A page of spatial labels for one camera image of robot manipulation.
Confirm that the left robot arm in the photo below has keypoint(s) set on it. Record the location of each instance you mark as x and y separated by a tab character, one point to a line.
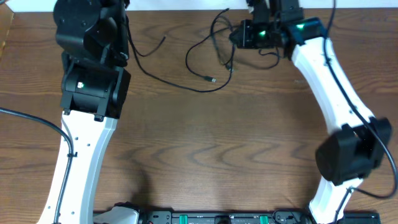
93	37

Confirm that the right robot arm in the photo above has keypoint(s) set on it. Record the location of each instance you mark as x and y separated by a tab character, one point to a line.
357	140

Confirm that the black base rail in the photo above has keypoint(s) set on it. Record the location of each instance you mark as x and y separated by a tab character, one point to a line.
129	213

